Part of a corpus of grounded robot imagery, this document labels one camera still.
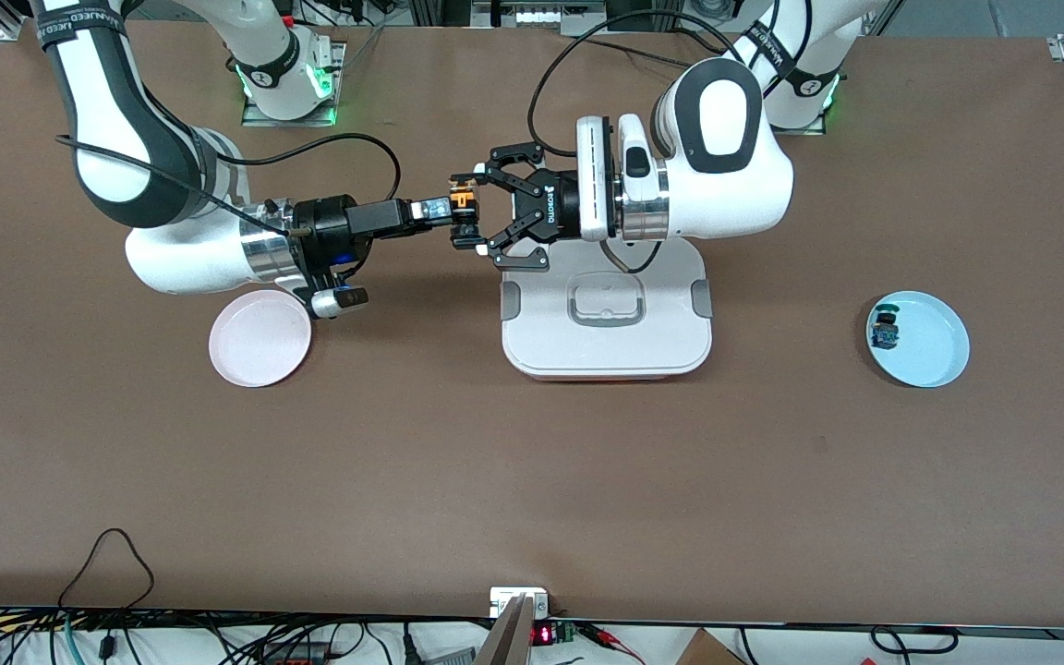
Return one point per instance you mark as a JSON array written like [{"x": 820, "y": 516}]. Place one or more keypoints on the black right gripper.
[{"x": 331, "y": 224}]

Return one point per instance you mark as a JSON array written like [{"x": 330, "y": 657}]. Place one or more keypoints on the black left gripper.
[{"x": 554, "y": 210}]

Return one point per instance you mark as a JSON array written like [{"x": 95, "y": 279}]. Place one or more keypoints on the orange push-button switch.
[{"x": 465, "y": 199}]

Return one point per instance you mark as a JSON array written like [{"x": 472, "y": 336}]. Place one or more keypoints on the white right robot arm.
[{"x": 107, "y": 111}]

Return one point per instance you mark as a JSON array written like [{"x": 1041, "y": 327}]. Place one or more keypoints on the white lunch box grey clips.
[{"x": 606, "y": 342}]

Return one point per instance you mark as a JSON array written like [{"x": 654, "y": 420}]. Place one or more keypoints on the pink round plate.
[{"x": 259, "y": 346}]

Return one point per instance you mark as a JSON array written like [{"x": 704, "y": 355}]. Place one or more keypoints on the small white box device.
[{"x": 504, "y": 600}]

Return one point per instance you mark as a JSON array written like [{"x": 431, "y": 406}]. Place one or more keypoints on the red digit display module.
[{"x": 543, "y": 634}]

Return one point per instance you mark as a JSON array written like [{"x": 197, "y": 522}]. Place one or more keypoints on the grey metal bar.
[{"x": 506, "y": 642}]

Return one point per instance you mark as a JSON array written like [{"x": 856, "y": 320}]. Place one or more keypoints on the light blue round plate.
[{"x": 929, "y": 346}]

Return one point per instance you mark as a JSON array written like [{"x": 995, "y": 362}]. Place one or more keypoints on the brown cardboard piece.
[{"x": 703, "y": 651}]

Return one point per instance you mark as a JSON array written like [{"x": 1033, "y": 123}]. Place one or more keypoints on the aluminium frame with white connector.
[{"x": 537, "y": 17}]

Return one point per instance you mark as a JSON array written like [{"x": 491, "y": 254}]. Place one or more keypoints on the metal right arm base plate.
[{"x": 259, "y": 121}]

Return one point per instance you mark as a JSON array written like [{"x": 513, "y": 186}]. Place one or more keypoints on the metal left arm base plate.
[{"x": 809, "y": 131}]

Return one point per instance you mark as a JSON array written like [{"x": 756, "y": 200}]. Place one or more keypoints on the green push-button switch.
[{"x": 885, "y": 331}]

